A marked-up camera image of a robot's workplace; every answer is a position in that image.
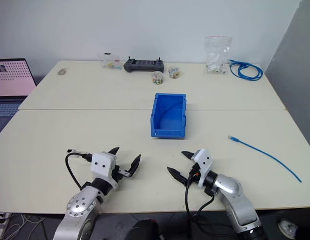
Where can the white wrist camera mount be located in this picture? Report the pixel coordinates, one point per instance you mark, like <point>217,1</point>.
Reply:
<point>102,163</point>
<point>204,160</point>

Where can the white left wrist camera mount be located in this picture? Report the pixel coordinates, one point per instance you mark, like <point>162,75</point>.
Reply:
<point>102,163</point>

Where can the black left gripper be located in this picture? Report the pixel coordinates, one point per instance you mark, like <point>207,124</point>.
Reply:
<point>116,173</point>

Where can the grey partition panel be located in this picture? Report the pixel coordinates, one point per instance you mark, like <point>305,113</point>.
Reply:
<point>295,75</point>

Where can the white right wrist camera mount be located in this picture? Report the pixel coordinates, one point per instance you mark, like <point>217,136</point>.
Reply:
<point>204,160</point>

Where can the clear bag of white connectors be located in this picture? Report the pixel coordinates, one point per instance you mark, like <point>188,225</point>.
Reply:
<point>216,56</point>

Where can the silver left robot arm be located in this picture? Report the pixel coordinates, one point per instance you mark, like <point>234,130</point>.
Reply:
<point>79,203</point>

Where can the small jar of colourful bits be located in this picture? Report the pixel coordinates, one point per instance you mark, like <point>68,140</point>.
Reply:
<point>174,72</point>
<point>157,78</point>

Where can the dark rounded shape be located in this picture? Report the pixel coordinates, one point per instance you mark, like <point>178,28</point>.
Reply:
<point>142,230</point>

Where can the white power strip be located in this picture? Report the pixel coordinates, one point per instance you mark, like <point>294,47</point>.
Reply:
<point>0,223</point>

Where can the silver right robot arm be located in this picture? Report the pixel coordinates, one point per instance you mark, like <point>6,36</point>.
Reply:
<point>231,188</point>

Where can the clear box of colourful bits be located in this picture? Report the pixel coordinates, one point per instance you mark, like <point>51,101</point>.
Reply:
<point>109,62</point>

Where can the blue plastic storage bin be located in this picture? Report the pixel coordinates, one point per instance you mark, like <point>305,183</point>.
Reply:
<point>168,125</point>

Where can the small round grey disc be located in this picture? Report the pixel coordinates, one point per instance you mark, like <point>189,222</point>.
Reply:
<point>61,72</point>

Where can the open laptop with pink screen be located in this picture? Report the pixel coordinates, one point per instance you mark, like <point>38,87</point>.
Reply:
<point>9,82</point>

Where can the grey and white shoe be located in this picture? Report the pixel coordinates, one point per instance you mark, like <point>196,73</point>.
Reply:
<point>288,228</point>

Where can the black handheld remote controller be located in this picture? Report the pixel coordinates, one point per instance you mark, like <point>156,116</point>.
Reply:
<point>144,65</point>

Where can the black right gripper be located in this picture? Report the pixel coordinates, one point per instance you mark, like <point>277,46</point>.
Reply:
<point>194,173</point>

